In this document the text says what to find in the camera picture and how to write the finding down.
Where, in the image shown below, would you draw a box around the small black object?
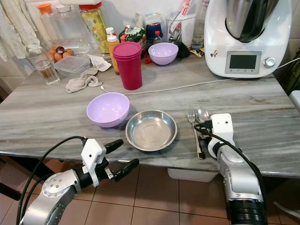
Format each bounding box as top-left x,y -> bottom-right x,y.
176,42 -> 190,59

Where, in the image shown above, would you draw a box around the clear plastic lidded container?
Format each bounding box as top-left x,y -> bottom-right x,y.
54,55 -> 91,78

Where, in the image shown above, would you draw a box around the clear drinking glass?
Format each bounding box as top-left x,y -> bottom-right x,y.
27,49 -> 60,86

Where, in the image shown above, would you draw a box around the cream knitted hanging towel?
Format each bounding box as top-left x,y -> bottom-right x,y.
5,0 -> 40,53

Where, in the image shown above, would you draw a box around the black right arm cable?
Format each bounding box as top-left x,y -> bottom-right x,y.
197,123 -> 269,211

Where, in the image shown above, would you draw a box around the white side table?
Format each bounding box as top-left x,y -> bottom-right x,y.
288,90 -> 300,114

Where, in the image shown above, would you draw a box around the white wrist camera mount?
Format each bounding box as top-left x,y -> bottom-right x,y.
81,138 -> 108,187
211,113 -> 235,145

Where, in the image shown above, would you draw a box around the clear bottle with white cap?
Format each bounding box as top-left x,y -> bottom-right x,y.
55,6 -> 87,53

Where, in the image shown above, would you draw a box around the clear bottle with orange cap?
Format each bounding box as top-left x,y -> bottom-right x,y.
37,3 -> 59,47

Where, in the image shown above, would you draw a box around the dark green bag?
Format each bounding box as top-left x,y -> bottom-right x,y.
274,47 -> 300,94

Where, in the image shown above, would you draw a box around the white kitchen cooking machine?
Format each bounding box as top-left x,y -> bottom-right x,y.
204,0 -> 293,78

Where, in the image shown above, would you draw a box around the silver metal spoon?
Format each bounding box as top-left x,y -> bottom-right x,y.
196,106 -> 210,125

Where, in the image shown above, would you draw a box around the small orange liquid bottle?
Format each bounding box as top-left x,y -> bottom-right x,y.
107,35 -> 120,75

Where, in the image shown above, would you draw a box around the red and white paper pack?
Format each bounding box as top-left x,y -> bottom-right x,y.
178,0 -> 195,22

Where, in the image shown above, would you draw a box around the white plastic bin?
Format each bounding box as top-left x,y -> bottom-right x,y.
167,168 -> 216,182

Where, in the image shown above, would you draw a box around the silver metal fork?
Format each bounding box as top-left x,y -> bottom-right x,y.
187,106 -> 207,160

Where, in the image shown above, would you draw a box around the white hanging towel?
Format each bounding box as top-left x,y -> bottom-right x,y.
0,14 -> 14,60

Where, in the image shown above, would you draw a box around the grey crumpled rag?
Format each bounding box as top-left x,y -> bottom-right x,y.
65,68 -> 102,93

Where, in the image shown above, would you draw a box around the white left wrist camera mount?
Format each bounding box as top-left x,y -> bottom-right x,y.
81,138 -> 108,187

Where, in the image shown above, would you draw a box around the stainless steel bowl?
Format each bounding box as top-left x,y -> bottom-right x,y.
125,110 -> 178,152

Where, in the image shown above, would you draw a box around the dark blue jar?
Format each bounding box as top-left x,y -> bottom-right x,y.
144,13 -> 164,42

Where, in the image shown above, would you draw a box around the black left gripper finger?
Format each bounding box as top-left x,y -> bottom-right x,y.
105,139 -> 124,154
113,159 -> 140,182

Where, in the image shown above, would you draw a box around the large lilac plastic bowl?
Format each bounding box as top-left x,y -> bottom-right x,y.
86,92 -> 130,128

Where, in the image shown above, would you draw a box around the small lilac plastic bowl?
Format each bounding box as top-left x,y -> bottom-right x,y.
148,43 -> 179,66

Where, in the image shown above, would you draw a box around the clear plastic jug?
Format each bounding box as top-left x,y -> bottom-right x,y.
166,12 -> 197,47

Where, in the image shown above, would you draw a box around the green and red snack bag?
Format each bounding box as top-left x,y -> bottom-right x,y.
119,26 -> 146,45

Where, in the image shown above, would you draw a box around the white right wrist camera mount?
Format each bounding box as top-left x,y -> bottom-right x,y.
211,113 -> 235,145

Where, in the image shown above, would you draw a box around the tall clear plastic bottle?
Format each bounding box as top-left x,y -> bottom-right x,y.
192,0 -> 210,47

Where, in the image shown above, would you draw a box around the yellow oil bottle red cap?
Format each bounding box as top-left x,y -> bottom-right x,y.
79,3 -> 108,47

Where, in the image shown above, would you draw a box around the white power cable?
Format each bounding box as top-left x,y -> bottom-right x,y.
100,56 -> 300,96

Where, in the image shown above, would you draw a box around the black table leg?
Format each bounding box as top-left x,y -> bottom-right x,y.
0,180 -> 24,201

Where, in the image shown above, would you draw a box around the magenta plastic cup with lid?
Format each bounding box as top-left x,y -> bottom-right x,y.
112,41 -> 143,90

